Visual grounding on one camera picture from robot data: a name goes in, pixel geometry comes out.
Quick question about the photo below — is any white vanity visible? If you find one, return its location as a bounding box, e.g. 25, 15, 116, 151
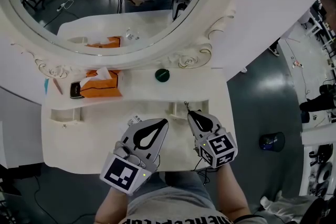
40, 67, 239, 176

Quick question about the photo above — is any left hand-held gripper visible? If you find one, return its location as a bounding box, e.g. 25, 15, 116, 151
99, 118, 169, 196

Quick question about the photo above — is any black makeup compact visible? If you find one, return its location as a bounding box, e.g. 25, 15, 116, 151
69, 81, 85, 100

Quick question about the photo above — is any person's grey printed t-shirt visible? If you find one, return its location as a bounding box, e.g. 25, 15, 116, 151
125, 186, 269, 224

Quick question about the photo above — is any person's left forearm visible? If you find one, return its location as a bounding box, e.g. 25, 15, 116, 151
93, 186, 132, 224

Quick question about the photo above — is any orange tissue box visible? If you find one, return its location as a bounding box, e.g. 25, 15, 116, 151
79, 67, 123, 99

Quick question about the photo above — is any clear plastic packet with label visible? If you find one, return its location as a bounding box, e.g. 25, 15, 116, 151
118, 113, 144, 136

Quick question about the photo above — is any white vanity drawer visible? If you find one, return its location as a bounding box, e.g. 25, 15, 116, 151
165, 100, 211, 121
49, 107, 82, 123

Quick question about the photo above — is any brown makeup pencil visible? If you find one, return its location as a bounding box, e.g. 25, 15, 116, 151
52, 78, 64, 95

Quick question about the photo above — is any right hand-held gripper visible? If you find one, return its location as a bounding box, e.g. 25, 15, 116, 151
187, 110, 238, 169

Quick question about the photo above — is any person's right forearm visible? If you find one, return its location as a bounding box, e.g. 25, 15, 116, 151
214, 164, 253, 220

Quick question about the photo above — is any black waste bin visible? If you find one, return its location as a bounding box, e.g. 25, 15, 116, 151
258, 131, 286, 153

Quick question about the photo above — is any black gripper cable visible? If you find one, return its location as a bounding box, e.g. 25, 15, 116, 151
191, 157, 219, 186

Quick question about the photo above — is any white plastic cover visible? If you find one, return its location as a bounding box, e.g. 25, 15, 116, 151
259, 189, 328, 224

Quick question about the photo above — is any black floor cable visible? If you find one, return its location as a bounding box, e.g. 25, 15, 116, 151
33, 175, 102, 220

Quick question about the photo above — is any white desk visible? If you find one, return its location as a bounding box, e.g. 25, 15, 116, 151
300, 122, 336, 197

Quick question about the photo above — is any white side cabinet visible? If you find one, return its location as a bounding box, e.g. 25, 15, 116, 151
0, 86, 45, 170

